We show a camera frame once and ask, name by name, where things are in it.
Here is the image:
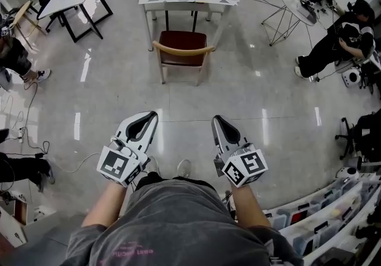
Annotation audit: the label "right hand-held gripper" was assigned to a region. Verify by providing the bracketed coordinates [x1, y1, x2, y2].
[211, 114, 269, 189]

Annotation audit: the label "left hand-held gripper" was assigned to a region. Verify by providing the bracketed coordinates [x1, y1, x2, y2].
[96, 111, 160, 189]

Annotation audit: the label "wooden chair with brown seat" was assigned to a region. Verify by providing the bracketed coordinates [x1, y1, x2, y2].
[152, 30, 216, 86]

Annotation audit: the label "person's left forearm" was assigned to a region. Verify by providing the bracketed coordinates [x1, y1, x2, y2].
[80, 180, 132, 229]

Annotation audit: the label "person's right forearm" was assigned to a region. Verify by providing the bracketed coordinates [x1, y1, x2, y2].
[230, 183, 272, 229]

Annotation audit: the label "black office chair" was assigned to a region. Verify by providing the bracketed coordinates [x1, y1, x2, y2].
[334, 117, 359, 161]

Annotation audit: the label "person's left white shoe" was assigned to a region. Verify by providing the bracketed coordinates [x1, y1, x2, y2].
[146, 156, 162, 176]

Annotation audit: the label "person's white shoe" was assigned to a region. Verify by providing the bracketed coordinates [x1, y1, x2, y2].
[176, 159, 193, 179]
[146, 156, 162, 176]

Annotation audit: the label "person's black trousers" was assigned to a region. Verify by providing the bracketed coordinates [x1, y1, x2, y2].
[135, 171, 218, 192]

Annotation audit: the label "person's right white shoe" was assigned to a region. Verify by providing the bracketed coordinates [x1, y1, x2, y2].
[176, 159, 193, 179]

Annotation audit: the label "person's grey t-shirt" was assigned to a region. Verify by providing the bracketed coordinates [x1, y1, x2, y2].
[60, 179, 305, 266]

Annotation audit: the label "white round device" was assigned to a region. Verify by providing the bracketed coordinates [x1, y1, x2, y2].
[341, 68, 362, 89]
[335, 166, 361, 180]

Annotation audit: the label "white shelf with storage bins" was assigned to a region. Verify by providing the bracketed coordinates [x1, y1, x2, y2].
[264, 173, 381, 266]

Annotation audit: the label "small wooden side table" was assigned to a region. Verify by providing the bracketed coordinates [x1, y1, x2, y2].
[11, 0, 48, 51]

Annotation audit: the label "white cable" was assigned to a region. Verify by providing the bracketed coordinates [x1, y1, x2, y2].
[47, 151, 104, 174]

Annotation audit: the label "round white wire-leg table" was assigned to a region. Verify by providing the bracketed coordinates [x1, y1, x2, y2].
[261, 0, 318, 48]

